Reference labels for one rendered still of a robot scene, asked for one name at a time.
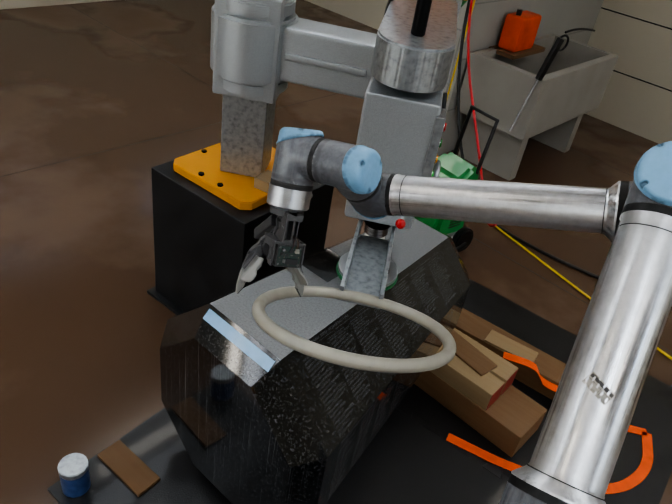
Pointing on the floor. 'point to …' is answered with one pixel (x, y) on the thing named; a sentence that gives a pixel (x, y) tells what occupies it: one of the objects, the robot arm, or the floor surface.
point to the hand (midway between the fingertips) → (268, 294)
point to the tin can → (74, 475)
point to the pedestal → (213, 238)
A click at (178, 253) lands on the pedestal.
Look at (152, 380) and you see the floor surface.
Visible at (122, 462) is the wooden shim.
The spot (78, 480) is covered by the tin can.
